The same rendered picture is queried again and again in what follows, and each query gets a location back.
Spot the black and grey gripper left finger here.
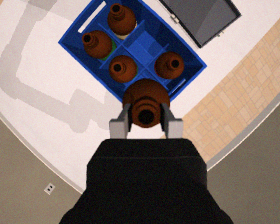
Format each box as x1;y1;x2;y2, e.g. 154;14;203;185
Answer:
109;103;133;139

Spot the blue divided crate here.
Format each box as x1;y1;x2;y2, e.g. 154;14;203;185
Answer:
58;0;207;103

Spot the grey rectangular tray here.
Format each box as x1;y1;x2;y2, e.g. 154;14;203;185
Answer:
159;0;242;49

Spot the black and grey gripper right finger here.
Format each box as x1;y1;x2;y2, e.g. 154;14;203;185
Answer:
160;103;184;138

